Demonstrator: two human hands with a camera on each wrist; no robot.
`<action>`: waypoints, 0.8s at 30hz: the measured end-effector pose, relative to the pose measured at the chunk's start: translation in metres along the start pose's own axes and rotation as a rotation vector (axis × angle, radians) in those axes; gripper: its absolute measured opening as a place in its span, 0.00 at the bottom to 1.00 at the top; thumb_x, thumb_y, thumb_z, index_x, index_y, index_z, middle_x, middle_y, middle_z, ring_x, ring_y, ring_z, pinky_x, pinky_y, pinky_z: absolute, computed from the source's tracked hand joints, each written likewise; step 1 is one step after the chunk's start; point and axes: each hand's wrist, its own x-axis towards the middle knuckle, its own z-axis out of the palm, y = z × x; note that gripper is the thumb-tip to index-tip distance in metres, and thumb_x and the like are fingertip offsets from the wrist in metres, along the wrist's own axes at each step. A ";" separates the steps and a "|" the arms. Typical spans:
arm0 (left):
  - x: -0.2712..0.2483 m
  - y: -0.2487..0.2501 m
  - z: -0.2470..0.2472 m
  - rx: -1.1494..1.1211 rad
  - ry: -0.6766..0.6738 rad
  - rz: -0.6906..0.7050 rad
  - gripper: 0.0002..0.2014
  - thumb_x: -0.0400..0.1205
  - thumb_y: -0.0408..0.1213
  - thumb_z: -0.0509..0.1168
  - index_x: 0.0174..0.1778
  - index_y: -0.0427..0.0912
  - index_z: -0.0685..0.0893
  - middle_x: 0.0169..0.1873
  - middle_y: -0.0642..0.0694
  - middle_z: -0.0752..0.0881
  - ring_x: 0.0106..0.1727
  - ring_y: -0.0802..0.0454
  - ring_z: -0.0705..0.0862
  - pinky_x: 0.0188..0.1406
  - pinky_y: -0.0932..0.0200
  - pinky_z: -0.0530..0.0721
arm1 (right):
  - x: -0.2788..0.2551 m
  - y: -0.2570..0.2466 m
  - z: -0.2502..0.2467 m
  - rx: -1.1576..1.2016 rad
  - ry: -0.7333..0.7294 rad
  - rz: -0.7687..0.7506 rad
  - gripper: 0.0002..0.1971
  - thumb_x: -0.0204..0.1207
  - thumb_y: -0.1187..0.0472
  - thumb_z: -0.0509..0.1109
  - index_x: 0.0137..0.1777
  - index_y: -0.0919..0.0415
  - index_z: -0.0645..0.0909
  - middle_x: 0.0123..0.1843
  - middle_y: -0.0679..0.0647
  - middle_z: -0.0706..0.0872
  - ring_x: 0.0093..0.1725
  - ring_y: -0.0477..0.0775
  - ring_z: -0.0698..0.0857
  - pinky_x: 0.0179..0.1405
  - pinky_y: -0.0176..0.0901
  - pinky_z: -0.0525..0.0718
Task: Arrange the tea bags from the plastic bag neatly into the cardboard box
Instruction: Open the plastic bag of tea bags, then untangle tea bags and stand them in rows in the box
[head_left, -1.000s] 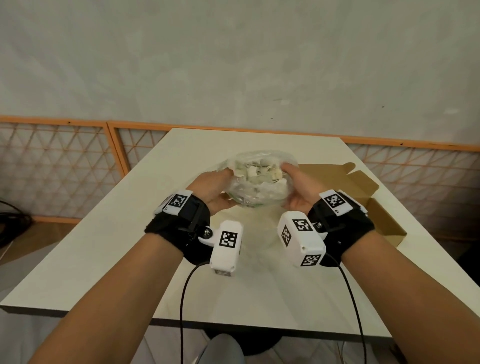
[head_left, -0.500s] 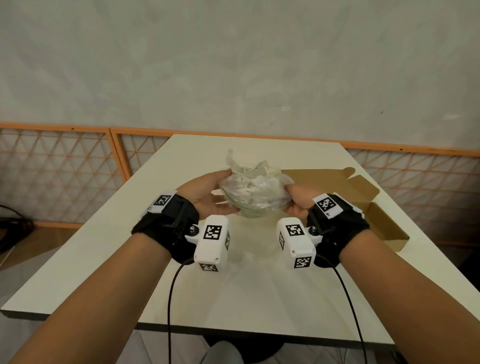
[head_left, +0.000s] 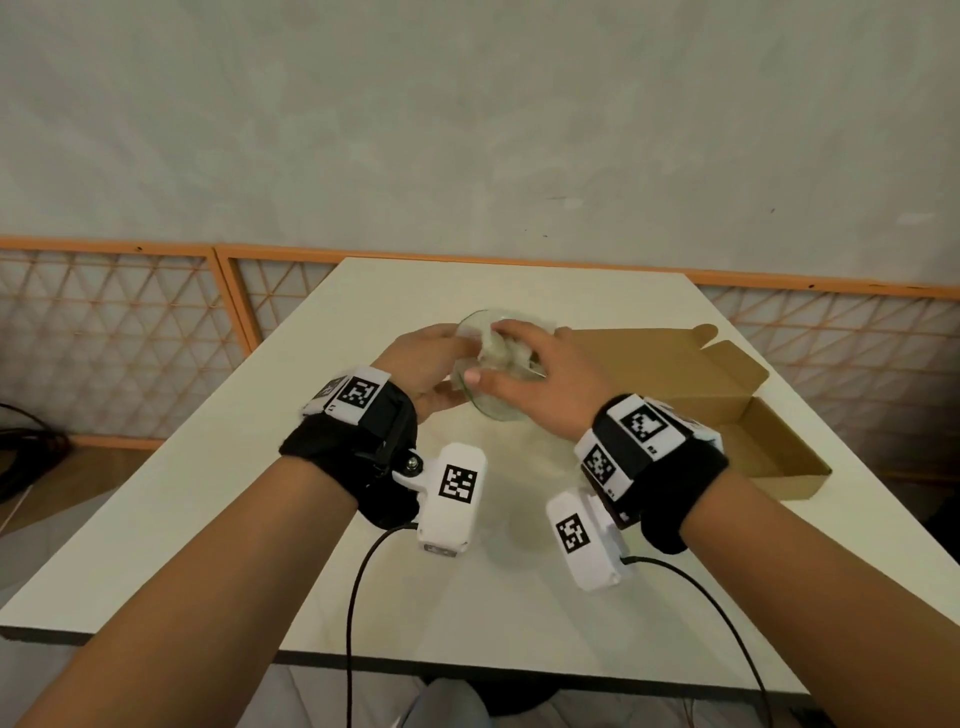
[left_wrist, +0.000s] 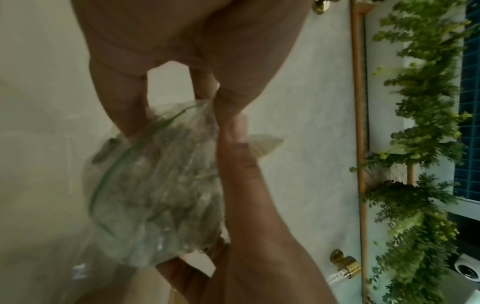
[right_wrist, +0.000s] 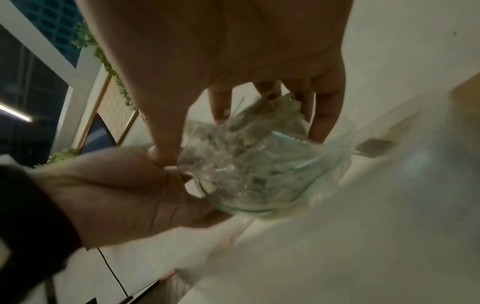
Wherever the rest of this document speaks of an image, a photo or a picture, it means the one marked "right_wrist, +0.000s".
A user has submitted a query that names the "person's right hand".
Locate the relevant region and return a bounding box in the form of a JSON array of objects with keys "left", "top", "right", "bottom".
[{"left": 74, "top": 0, "right": 354, "bottom": 163}]

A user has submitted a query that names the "person's left hand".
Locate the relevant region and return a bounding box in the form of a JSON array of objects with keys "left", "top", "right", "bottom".
[{"left": 29, "top": 145, "right": 235, "bottom": 251}]

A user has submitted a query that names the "pile of tea bags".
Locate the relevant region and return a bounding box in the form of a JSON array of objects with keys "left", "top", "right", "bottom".
[{"left": 185, "top": 96, "right": 317, "bottom": 209}]

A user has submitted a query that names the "clear plastic container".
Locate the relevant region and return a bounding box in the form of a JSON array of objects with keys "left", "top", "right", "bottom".
[{"left": 174, "top": 89, "right": 480, "bottom": 304}]

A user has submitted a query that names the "green leafy plant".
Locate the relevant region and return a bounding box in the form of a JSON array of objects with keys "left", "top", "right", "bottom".
[{"left": 34, "top": 148, "right": 82, "bottom": 169}]

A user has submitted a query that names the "wooden framed lattice board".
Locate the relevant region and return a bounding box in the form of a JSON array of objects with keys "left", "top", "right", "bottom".
[{"left": 75, "top": 72, "right": 148, "bottom": 148}]

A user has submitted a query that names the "green leafy vine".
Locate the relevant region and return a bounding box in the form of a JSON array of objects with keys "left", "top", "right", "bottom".
[{"left": 70, "top": 20, "right": 137, "bottom": 111}]

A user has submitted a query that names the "white light strip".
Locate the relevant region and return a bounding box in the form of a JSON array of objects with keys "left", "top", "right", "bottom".
[{"left": 0, "top": 102, "right": 33, "bottom": 123}]

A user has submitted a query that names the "blue grid window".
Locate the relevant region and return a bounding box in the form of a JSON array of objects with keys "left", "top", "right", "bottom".
[{"left": 22, "top": 0, "right": 86, "bottom": 68}]

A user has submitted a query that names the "black cable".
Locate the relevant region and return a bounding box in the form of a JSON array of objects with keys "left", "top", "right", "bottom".
[{"left": 96, "top": 247, "right": 133, "bottom": 298}]

